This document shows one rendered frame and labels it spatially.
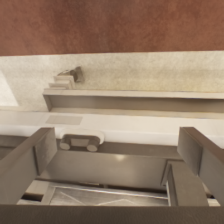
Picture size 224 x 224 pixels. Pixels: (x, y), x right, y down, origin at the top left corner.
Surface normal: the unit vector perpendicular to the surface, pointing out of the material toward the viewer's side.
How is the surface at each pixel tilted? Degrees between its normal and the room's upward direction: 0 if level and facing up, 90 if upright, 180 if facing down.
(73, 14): 0
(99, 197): 90
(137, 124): 90
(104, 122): 90
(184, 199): 90
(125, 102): 0
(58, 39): 0
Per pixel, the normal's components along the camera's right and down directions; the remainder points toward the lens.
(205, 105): -0.13, 0.63
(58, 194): -0.06, -0.77
